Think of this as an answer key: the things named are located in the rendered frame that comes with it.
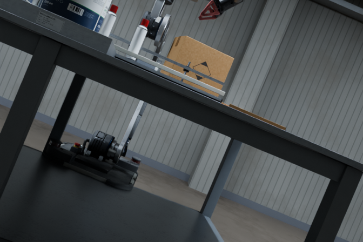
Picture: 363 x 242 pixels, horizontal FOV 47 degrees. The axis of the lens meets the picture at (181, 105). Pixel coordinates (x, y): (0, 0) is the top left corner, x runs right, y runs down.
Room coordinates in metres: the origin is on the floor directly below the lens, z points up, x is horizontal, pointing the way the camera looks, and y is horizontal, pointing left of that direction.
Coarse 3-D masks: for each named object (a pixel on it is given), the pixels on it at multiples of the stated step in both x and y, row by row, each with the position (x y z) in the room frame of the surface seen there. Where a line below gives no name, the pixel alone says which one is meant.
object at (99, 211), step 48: (48, 48) 1.15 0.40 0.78; (144, 96) 1.20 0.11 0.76; (0, 144) 1.14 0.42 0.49; (240, 144) 2.48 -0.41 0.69; (288, 144) 1.27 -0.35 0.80; (0, 192) 1.16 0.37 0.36; (48, 192) 1.74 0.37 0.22; (96, 192) 2.02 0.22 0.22; (144, 192) 2.41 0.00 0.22; (336, 192) 1.30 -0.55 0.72; (0, 240) 1.19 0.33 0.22; (48, 240) 1.31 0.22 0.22; (96, 240) 1.47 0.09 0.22; (144, 240) 1.66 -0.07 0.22; (192, 240) 1.91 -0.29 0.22
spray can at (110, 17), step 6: (114, 6) 1.95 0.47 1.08; (108, 12) 1.94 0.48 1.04; (114, 12) 1.95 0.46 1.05; (108, 18) 1.94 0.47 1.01; (114, 18) 1.95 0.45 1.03; (102, 24) 1.94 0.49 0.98; (108, 24) 1.94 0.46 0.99; (102, 30) 1.94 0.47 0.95; (108, 30) 1.94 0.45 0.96; (108, 36) 1.96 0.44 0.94
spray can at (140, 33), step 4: (144, 20) 1.97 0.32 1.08; (140, 24) 1.98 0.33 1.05; (144, 24) 1.97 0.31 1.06; (140, 28) 1.96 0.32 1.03; (144, 28) 1.97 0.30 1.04; (136, 32) 1.97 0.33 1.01; (140, 32) 1.96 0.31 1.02; (144, 32) 1.97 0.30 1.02; (136, 36) 1.97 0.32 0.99; (140, 36) 1.97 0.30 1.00; (144, 36) 1.98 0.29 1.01; (132, 40) 1.97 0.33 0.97; (136, 40) 1.96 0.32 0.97; (140, 40) 1.97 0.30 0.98; (132, 44) 1.97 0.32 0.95; (136, 44) 1.96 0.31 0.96; (140, 44) 1.98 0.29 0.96; (132, 48) 1.96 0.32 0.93; (136, 48) 1.97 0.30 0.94; (136, 52) 1.97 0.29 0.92; (128, 56) 1.97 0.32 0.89
